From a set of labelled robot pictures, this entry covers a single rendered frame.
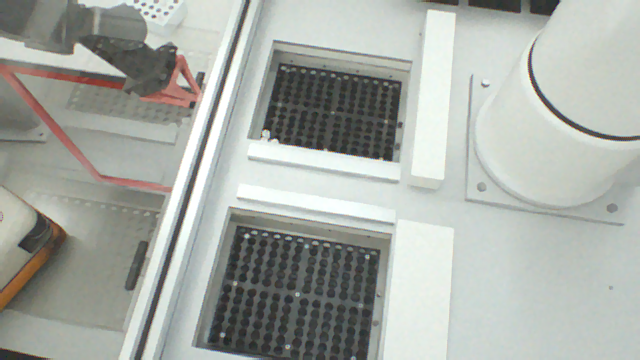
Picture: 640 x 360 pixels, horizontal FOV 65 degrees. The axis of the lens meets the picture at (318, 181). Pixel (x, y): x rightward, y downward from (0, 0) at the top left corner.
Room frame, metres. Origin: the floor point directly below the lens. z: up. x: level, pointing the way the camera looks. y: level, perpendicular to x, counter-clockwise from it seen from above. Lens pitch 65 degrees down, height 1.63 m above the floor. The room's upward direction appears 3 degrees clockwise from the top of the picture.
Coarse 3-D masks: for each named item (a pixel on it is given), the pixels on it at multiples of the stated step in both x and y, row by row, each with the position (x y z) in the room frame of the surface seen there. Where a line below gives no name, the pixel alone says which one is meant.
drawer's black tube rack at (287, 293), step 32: (256, 256) 0.21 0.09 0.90; (288, 256) 0.21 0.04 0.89; (320, 256) 0.22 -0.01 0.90; (352, 256) 0.22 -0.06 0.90; (256, 288) 0.16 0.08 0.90; (288, 288) 0.17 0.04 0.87; (320, 288) 0.17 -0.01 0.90; (352, 288) 0.17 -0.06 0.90; (256, 320) 0.12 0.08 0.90; (288, 320) 0.12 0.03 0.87; (320, 320) 0.12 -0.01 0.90; (352, 320) 0.13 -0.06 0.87; (256, 352) 0.07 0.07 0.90; (288, 352) 0.08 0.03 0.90; (320, 352) 0.08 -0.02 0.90; (352, 352) 0.08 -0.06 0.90
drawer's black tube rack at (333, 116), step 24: (288, 72) 0.55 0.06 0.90; (336, 72) 0.56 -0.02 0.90; (288, 96) 0.52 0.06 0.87; (312, 96) 0.50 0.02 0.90; (336, 96) 0.50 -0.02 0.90; (360, 96) 0.51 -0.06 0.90; (384, 96) 0.53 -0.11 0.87; (288, 120) 0.45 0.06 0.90; (312, 120) 0.46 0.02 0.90; (336, 120) 0.47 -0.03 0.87; (360, 120) 0.46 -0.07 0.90; (384, 120) 0.46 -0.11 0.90; (288, 144) 0.40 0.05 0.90; (312, 144) 0.41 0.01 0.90; (336, 144) 0.41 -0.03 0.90; (360, 144) 0.41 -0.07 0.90; (384, 144) 0.41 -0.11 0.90
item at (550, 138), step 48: (576, 0) 0.41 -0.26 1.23; (624, 0) 0.36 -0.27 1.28; (528, 48) 0.44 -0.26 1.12; (576, 48) 0.36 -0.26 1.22; (624, 48) 0.34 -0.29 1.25; (480, 96) 0.48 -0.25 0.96; (528, 96) 0.37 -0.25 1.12; (576, 96) 0.34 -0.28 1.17; (624, 96) 0.32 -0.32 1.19; (480, 144) 0.38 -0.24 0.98; (528, 144) 0.33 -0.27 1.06; (576, 144) 0.31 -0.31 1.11; (624, 144) 0.30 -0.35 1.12; (480, 192) 0.31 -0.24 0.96; (528, 192) 0.31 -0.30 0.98; (576, 192) 0.30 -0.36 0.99
